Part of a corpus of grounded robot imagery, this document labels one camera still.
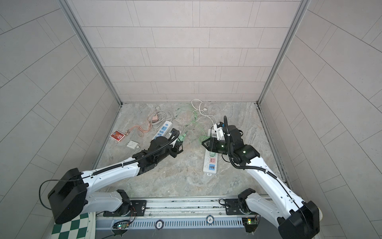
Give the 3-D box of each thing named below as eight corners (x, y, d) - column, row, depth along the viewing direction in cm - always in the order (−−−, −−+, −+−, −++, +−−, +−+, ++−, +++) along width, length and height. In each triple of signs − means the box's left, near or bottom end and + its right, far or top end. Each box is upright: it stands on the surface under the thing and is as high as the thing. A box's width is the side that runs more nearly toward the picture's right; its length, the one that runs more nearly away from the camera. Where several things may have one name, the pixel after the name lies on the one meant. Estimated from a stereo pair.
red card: (110, 137, 98) (109, 135, 97) (117, 131, 101) (116, 129, 100) (118, 142, 96) (117, 140, 94) (125, 135, 99) (123, 134, 97)
